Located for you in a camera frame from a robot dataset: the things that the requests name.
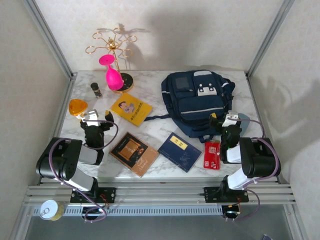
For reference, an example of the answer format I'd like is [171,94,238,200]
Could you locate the small black circuit board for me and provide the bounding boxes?
[221,204,242,220]
[81,206,107,222]

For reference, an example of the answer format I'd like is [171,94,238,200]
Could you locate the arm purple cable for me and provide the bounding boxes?
[48,119,120,223]
[226,117,282,222]

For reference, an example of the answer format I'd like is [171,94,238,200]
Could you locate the pink wine glass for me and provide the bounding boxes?
[98,54,125,91]

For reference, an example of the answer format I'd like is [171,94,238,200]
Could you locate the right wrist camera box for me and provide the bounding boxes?
[223,111,240,127]

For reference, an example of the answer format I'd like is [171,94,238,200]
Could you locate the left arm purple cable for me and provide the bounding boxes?
[48,119,120,223]

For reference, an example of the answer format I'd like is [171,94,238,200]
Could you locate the tin can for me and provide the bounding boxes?
[39,199,65,222]

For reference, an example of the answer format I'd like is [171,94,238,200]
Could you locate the brown and black book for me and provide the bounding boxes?
[109,131,160,178]

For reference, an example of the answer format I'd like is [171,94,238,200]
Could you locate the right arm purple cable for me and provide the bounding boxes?
[226,117,282,222]

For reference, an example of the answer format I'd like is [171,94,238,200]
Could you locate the grey slotted cable duct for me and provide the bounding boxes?
[31,205,224,217]

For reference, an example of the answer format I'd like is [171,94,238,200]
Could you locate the navy blue backpack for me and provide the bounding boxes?
[144,69,236,144]

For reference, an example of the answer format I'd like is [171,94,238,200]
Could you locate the navy blue book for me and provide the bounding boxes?
[157,131,203,174]

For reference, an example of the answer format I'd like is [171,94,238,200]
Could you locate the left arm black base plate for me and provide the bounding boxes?
[69,186,117,204]

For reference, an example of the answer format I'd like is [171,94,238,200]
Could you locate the small dark spice bottle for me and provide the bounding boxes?
[90,82,103,99]

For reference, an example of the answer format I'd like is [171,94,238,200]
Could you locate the aluminium frame rail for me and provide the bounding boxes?
[21,183,298,207]

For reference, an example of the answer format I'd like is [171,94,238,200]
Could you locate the gold wire glass rack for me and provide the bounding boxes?
[84,26,139,94]

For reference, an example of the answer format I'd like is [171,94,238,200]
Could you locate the yellow cartoon cover book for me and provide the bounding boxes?
[109,92,154,128]

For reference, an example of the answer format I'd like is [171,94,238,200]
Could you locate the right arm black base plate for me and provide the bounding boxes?
[203,186,250,203]

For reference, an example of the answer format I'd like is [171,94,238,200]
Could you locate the red packaged school supplies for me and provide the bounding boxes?
[203,139,222,171]

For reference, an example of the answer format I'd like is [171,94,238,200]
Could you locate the aluminium frame post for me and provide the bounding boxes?
[22,0,78,80]
[246,0,296,79]

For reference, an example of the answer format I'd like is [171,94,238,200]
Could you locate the orange lid white cup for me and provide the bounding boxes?
[68,98,90,123]

